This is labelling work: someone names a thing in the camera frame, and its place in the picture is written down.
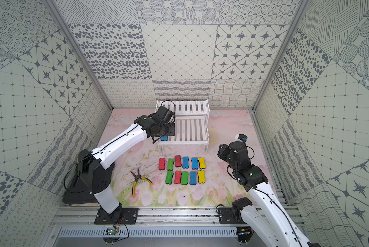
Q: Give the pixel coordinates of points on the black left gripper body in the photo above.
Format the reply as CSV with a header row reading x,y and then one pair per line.
x,y
169,129

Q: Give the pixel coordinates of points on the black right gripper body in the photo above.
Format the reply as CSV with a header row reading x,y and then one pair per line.
x,y
225,155

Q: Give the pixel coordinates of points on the yellow eraser top shelf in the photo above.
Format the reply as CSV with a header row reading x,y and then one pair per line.
x,y
202,164

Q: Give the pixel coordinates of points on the yellow eraser shelf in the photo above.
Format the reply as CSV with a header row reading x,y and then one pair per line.
x,y
201,177
202,164

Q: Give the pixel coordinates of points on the red eraser top shelf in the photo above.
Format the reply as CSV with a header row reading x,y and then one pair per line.
x,y
162,162
178,160

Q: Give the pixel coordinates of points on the red eraser shelf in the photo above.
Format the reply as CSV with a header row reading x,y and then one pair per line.
x,y
162,162
177,179
178,160

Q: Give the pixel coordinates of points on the green eraser top shelf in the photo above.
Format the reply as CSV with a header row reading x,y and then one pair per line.
x,y
170,165

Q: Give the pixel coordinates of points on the green eraser shelf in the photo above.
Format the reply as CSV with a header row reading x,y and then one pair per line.
x,y
169,177
170,165
184,178

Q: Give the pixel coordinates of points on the blue eraser top shelf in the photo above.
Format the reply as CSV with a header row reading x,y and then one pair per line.
x,y
185,162
195,163

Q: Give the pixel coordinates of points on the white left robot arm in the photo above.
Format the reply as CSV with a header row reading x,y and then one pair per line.
x,y
96,162

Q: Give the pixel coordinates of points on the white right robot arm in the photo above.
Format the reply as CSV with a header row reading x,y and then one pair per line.
x,y
263,212

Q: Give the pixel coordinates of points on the white slatted two-tier shelf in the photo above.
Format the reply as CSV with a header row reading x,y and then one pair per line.
x,y
191,124

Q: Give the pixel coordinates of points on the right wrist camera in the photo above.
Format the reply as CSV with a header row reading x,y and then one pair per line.
x,y
243,138

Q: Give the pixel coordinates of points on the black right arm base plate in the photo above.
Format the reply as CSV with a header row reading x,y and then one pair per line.
x,y
227,215

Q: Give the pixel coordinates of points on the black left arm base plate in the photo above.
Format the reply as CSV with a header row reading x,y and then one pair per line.
x,y
127,215

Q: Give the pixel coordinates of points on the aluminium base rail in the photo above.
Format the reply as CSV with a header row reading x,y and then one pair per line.
x,y
159,221

